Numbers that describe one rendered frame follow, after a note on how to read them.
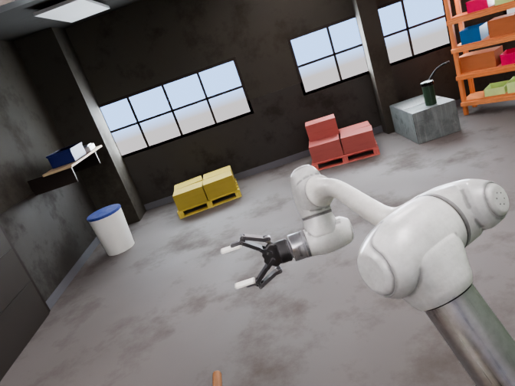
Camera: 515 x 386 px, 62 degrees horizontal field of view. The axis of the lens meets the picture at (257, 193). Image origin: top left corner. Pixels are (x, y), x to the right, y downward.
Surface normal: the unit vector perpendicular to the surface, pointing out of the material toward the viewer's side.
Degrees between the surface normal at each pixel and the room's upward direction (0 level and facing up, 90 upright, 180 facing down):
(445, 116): 90
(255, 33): 90
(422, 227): 40
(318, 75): 90
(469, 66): 90
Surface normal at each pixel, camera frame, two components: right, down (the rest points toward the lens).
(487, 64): -0.70, 0.44
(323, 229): -0.08, -0.15
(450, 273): 0.20, -0.21
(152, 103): 0.04, 0.31
